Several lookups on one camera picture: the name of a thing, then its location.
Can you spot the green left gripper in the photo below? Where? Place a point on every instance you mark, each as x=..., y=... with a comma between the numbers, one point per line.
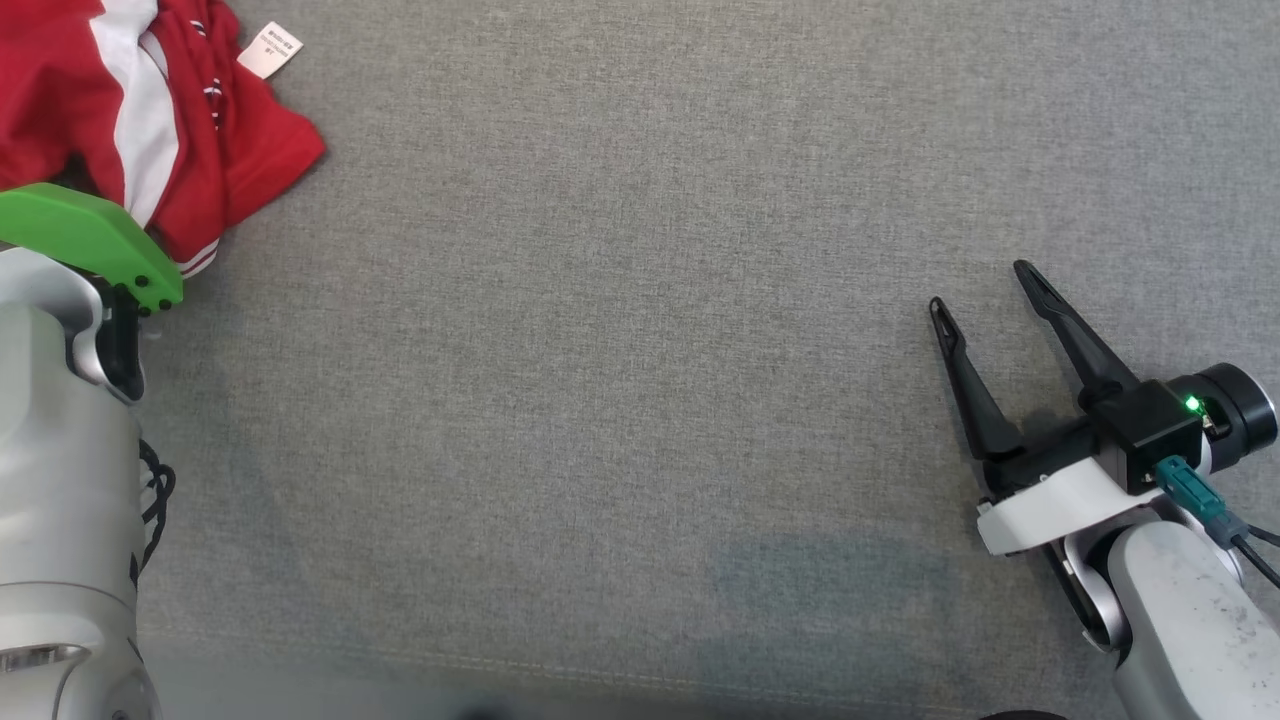
x=80, y=230

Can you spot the grey fabric sofa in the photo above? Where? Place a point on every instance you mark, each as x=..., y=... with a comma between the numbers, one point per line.
x=600, y=350

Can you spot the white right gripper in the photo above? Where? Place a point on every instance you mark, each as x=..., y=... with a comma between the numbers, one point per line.
x=1060, y=500

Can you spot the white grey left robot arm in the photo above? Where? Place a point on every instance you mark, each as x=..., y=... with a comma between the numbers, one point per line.
x=60, y=480

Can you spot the red white basketball jersey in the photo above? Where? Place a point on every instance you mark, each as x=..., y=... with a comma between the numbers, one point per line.
x=250, y=150

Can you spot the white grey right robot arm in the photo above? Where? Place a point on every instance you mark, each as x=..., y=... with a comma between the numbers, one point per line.
x=1190, y=630

